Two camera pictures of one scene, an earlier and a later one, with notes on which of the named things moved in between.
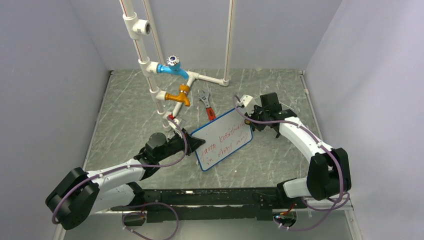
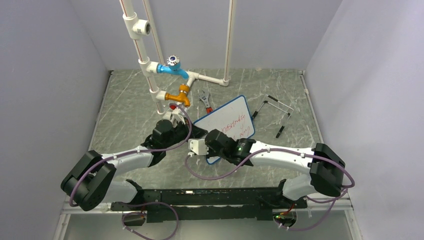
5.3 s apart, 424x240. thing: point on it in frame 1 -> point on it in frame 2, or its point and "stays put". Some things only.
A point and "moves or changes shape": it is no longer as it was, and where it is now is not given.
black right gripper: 256,109 -> 211,154
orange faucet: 182,97 stays put
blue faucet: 173,67 stays put
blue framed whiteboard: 222,135 moves or changes shape
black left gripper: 195,142 -> 198,133
